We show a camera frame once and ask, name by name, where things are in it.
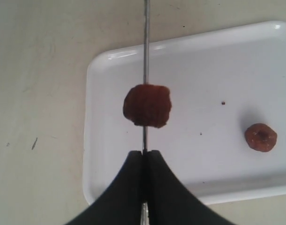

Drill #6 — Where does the thin metal skewer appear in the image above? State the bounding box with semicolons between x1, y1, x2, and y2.
141;0;150;225

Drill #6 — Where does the white rectangular plastic tray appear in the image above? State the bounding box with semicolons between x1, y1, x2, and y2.
82;21;286;204

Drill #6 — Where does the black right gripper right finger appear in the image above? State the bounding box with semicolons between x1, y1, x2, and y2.
146;150;232;225

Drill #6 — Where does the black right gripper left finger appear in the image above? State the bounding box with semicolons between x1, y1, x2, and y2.
68;151;143;225

